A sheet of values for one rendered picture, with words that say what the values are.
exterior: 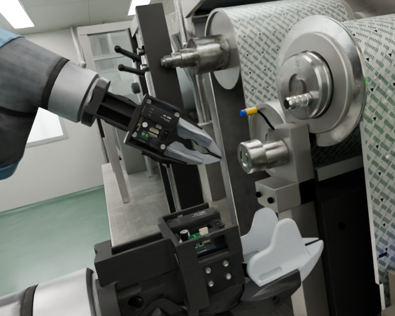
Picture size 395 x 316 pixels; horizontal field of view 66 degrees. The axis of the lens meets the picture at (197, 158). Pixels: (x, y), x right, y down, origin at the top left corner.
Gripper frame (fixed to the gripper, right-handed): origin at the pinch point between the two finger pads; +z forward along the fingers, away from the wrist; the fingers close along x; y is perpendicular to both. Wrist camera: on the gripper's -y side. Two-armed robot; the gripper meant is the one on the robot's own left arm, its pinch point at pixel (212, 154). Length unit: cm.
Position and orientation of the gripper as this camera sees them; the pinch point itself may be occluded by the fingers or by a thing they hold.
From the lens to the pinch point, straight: 49.9
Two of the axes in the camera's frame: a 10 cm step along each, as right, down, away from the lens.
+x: 4.0, -9.2, -0.1
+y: 2.4, 1.1, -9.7
